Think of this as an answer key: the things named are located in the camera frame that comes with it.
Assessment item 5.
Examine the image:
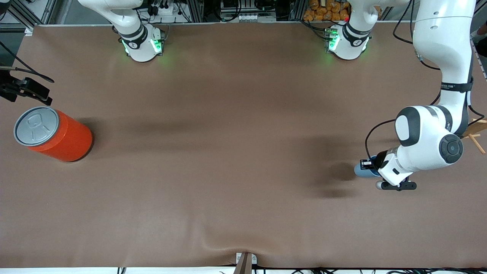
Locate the light blue plastic cup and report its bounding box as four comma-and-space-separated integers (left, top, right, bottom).
354, 155, 382, 179

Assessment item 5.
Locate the wooden cup rack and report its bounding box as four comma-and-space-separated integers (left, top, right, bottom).
462, 118, 487, 155

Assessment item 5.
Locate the orange can with grey lid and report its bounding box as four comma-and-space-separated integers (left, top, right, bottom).
13, 106, 93, 163

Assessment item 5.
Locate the brown table mat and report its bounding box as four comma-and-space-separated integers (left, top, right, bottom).
0, 21, 487, 269

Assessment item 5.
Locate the pile of orange snack bags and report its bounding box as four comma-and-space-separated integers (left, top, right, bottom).
303, 0, 350, 22

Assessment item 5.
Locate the white power strip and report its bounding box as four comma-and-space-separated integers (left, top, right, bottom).
233, 13, 277, 22

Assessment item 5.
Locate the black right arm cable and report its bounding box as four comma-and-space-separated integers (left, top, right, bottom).
0, 41, 55, 83

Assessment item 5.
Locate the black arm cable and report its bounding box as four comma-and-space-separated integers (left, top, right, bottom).
365, 0, 486, 162
0, 41, 55, 83

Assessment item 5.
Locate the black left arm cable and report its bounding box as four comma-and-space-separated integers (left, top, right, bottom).
365, 0, 486, 162

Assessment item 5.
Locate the aluminium profile frame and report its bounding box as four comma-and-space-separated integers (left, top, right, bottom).
0, 0, 57, 31

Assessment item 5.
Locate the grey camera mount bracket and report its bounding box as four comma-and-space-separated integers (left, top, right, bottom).
233, 252, 258, 274

